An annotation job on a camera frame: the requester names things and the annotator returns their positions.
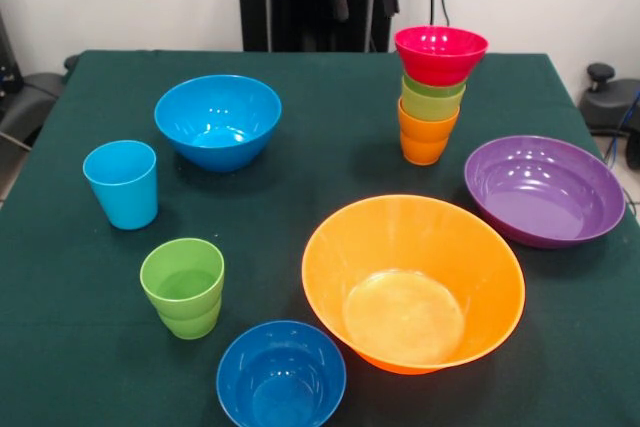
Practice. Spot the yellow translucent cup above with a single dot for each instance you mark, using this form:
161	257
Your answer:
430	108

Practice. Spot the large orange bowl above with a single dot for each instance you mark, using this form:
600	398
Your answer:
400	242

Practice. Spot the orange cup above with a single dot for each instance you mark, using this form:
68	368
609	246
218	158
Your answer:
427	129
424	153

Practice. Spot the purple bowl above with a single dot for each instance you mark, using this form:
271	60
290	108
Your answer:
540	197

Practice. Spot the dark green tablecloth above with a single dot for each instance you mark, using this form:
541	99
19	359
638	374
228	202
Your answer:
280	207

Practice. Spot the pink-red small bowl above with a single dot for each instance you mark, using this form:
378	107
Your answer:
440	64

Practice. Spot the light green cup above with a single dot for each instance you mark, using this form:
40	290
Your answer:
190	327
182	267

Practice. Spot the dark blue small bowl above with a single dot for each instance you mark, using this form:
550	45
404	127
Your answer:
280	372

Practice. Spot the light blue bowl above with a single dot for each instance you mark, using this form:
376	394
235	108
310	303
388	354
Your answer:
217	117

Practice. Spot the light blue cup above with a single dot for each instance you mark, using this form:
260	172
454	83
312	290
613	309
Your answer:
125	187

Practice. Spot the black pedestal base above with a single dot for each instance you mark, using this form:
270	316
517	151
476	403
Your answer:
25	102
607	102

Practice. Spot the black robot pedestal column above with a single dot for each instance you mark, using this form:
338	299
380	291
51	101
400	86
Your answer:
300	7

